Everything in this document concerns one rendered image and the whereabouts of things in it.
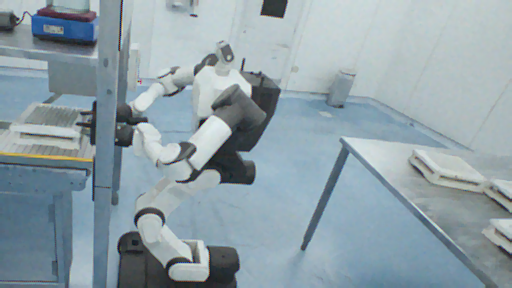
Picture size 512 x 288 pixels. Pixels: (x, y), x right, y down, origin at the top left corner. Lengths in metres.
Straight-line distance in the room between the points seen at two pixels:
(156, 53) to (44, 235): 3.91
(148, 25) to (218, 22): 1.03
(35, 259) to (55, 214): 0.30
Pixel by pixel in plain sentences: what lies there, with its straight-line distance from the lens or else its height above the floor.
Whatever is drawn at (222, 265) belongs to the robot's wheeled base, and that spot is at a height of 0.32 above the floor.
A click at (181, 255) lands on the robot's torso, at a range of 1.73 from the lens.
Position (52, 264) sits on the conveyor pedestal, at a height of 0.31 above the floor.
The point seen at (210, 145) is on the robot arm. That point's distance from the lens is 1.04.
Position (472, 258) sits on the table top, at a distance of 1.57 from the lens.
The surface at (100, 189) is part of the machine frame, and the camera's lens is 1.29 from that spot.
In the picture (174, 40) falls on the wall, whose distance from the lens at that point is 5.14.
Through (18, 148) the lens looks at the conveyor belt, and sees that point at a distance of 1.47.
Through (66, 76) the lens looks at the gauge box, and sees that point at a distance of 1.41.
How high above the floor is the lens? 1.59
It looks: 28 degrees down
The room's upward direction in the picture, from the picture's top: 10 degrees clockwise
